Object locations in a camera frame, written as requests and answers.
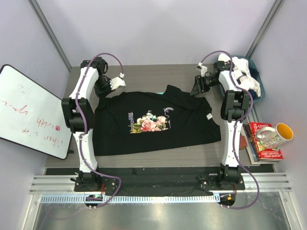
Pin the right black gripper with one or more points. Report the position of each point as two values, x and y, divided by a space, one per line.
198 86

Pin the black floral t-shirt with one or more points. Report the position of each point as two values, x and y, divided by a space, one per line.
135 122

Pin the dark blue book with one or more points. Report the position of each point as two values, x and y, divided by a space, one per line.
250 150

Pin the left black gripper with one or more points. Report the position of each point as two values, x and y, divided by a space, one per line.
102 94

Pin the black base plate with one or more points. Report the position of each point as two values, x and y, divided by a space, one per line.
167 181

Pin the red book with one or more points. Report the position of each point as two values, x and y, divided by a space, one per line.
262 153

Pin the floral mug yellow inside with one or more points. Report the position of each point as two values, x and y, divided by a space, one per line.
273 137

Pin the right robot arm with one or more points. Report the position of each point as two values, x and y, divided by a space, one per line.
235 107

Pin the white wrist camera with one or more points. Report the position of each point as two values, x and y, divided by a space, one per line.
203 69
117 82

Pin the white t-shirt in basket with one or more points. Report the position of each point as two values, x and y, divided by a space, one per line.
240 76

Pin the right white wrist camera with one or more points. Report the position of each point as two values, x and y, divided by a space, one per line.
203 69

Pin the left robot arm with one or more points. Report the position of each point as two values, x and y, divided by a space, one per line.
79 118

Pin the blue laundry basket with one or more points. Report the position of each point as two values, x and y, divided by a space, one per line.
225 60

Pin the whiteboard with red writing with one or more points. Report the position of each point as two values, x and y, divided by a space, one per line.
30 115

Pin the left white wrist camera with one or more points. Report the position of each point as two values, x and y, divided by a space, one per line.
117 82

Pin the aluminium rail frame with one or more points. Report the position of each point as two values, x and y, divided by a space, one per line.
165 199

